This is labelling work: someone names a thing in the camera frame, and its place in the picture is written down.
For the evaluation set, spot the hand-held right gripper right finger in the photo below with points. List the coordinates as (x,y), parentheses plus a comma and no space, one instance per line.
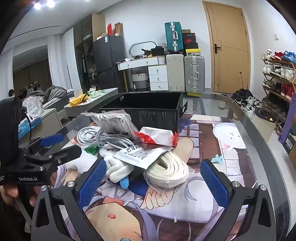
(215,185)

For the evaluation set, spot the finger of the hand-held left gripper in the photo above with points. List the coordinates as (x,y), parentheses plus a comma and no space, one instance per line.
(67,153)
(52,140)

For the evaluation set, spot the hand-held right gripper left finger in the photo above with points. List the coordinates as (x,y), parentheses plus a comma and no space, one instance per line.
(92,183)

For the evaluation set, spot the green packet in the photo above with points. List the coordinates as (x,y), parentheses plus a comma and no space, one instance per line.
(91,149)

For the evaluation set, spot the white plush toy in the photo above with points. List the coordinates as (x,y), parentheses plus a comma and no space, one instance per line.
(115,169)

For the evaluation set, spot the white printed pouch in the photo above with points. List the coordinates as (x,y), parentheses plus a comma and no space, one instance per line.
(138,155)

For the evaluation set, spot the red white plastic packet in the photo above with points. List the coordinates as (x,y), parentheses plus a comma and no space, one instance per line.
(157,134)

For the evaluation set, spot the black cardboard box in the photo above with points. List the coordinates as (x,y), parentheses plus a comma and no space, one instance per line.
(150,113)

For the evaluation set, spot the person's left forearm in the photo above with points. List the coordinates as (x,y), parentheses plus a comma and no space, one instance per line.
(9,222)

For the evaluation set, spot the person's left hand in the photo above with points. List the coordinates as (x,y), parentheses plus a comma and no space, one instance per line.
(9,192)

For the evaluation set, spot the grey side cabinet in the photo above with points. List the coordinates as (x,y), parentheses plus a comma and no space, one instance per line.
(49,122)

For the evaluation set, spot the blue packet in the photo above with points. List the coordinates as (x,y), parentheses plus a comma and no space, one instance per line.
(25,126)

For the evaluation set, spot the printed table mat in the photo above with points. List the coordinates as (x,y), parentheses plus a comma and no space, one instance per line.
(231,157)

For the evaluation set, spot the clear plastic bag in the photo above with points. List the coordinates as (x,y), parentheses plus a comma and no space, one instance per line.
(33,106)

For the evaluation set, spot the sofa with clothes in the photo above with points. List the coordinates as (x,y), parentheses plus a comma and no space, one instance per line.
(55,93)

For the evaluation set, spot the yellow plastic bag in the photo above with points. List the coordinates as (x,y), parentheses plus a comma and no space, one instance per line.
(77,100)

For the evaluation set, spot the grey coffee table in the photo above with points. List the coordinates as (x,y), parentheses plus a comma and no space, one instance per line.
(97,102)

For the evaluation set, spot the green white tissue packs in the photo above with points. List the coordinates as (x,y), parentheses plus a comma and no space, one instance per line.
(96,93)

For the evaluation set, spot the white curtain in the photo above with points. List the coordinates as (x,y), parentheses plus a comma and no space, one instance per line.
(60,64)

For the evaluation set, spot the black white striped rug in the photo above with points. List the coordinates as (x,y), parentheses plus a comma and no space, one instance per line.
(195,106)

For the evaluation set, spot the open brown cardboard box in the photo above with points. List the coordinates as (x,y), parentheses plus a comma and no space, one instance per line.
(292,148)

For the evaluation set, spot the pile of shoes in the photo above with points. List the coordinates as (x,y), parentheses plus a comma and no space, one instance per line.
(247,102)

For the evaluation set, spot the black umbrella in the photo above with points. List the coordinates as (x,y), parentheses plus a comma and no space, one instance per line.
(241,92)

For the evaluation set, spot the purple rolled mat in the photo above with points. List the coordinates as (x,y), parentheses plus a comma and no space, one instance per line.
(288,120)

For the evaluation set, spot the black fridge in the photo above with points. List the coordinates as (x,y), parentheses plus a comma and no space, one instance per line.
(106,55)

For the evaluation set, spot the wicker basket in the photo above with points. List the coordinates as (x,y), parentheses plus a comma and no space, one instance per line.
(138,80)

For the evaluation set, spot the wooden shoe rack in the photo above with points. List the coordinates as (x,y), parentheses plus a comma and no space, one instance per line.
(278,92)

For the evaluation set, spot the silver suitcase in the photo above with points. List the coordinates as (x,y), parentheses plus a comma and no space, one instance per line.
(194,74)

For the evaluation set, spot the flat cardboard box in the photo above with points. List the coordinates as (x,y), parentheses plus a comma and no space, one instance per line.
(101,36)

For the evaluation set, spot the wooden wardrobe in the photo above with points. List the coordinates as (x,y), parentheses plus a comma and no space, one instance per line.
(86,30)

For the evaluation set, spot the white dresser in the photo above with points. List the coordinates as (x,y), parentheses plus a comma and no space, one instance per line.
(158,76)

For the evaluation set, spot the beige suitcase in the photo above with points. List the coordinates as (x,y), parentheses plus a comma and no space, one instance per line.
(175,73)

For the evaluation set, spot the red carton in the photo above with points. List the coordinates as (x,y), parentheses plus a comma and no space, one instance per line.
(109,29)

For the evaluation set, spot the wooden door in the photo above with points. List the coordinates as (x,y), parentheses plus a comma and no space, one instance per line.
(229,58)

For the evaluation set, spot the tall open cardboard box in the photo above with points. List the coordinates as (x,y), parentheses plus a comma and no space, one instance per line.
(118,30)

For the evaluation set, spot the ceiling spotlight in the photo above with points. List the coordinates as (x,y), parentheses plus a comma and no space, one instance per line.
(50,3)
(37,5)

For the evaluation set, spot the black bag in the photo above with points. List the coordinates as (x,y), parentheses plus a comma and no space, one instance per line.
(158,51)

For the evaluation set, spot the plain black shoe box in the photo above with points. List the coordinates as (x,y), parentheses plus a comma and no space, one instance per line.
(191,46)

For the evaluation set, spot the black shoe box red logo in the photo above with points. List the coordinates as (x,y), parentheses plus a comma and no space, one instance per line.
(190,41)

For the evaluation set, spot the teal suitcase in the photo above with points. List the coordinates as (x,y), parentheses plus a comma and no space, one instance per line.
(173,37)

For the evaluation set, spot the brown shoe box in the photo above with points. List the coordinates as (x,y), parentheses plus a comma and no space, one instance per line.
(186,31)

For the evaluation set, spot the oval metal frame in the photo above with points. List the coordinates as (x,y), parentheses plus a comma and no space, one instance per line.
(130,48)

